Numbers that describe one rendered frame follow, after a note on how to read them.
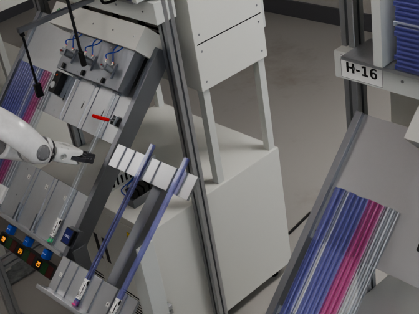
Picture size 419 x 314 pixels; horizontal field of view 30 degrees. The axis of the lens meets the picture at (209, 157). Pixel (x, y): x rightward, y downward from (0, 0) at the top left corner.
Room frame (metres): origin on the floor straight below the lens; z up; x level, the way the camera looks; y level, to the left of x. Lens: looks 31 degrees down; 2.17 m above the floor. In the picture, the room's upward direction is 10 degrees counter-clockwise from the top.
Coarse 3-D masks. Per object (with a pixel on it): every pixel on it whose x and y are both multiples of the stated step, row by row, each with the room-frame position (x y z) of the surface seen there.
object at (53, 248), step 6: (0, 210) 2.27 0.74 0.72; (6, 216) 2.20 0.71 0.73; (12, 222) 2.17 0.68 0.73; (18, 222) 2.17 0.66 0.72; (18, 228) 2.13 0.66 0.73; (24, 228) 2.12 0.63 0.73; (30, 234) 2.08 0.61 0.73; (36, 234) 2.09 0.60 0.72; (42, 240) 2.03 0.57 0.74; (48, 246) 2.00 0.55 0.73; (54, 246) 2.01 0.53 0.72; (54, 252) 1.96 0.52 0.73; (60, 252) 1.95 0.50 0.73
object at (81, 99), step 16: (48, 32) 2.69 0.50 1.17; (64, 32) 2.63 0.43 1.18; (32, 48) 2.70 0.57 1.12; (48, 48) 2.64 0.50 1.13; (32, 64) 2.64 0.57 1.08; (48, 64) 2.58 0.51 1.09; (80, 80) 2.41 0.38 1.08; (64, 96) 2.42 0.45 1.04; (80, 96) 2.37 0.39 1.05; (96, 96) 2.32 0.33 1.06; (128, 96) 2.22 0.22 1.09; (48, 112) 2.42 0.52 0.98; (64, 112) 2.37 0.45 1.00; (80, 112) 2.32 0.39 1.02; (96, 112) 2.27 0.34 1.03; (112, 112) 2.22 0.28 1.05; (80, 128) 2.27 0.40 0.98; (96, 128) 2.22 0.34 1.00; (112, 128) 2.17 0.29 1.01
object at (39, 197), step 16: (16, 176) 2.33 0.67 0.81; (32, 176) 2.27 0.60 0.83; (48, 176) 2.22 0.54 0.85; (16, 192) 2.28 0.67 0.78; (32, 192) 2.23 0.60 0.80; (48, 192) 2.18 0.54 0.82; (64, 192) 2.13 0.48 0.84; (80, 192) 2.09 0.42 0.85; (0, 208) 2.28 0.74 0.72; (16, 208) 2.22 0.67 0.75; (32, 208) 2.18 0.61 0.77; (48, 208) 2.13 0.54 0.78; (80, 208) 2.04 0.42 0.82; (32, 224) 2.12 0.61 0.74; (48, 224) 2.09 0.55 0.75; (64, 224) 2.04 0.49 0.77
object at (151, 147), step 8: (152, 144) 1.96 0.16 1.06; (152, 152) 1.95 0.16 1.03; (144, 160) 1.93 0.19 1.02; (144, 168) 1.92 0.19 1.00; (136, 176) 1.90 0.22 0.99; (136, 184) 1.89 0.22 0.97; (128, 192) 1.88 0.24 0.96; (128, 200) 1.87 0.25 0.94; (120, 208) 1.85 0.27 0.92; (120, 216) 1.84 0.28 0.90; (112, 224) 1.83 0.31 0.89; (112, 232) 1.82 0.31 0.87; (104, 240) 1.80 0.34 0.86; (104, 248) 1.79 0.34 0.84; (96, 256) 1.78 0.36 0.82; (96, 264) 1.76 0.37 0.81; (88, 272) 1.76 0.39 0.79
